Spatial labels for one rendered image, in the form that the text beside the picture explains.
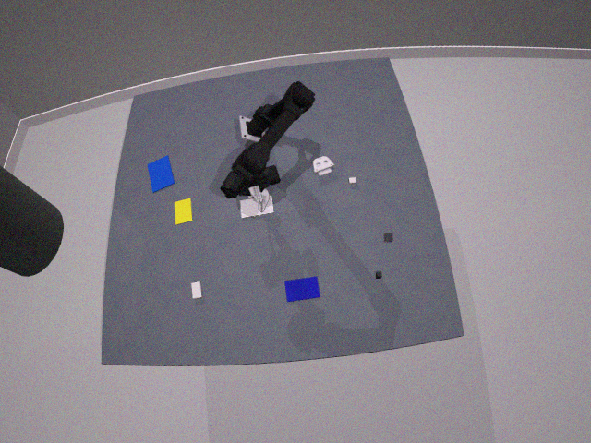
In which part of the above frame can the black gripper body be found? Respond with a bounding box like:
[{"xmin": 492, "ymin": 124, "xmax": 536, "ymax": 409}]
[{"xmin": 239, "ymin": 165, "xmax": 281, "ymax": 193}]

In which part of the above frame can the blue flat square plate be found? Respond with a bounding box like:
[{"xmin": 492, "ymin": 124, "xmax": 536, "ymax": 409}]
[{"xmin": 284, "ymin": 276, "xmax": 320, "ymax": 302}]

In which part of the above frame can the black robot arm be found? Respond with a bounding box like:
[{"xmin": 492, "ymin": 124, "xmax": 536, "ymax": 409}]
[{"xmin": 221, "ymin": 81, "xmax": 316, "ymax": 198}]

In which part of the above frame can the yellow flat plate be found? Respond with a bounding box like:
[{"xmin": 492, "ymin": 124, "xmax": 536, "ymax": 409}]
[{"xmin": 175, "ymin": 198, "xmax": 192, "ymax": 225}]

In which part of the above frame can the blue flat rectangular plate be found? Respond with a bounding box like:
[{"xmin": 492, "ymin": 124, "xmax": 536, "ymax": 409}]
[{"xmin": 148, "ymin": 155, "xmax": 175, "ymax": 193}]

